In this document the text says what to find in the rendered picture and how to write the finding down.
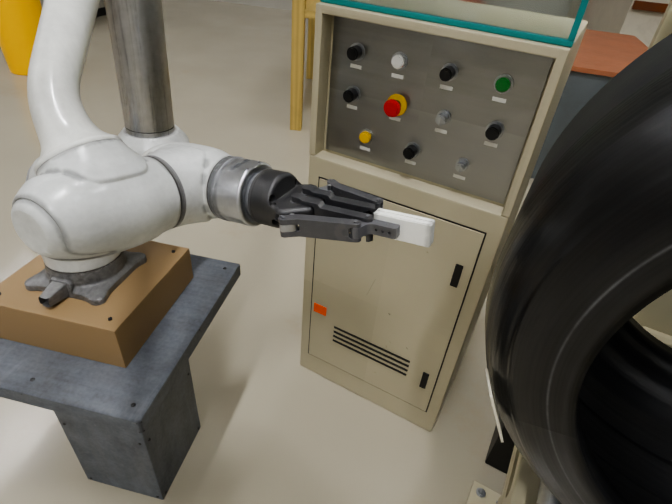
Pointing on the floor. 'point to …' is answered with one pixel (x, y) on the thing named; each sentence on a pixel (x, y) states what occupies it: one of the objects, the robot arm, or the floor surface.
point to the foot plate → (482, 495)
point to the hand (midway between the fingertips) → (403, 227)
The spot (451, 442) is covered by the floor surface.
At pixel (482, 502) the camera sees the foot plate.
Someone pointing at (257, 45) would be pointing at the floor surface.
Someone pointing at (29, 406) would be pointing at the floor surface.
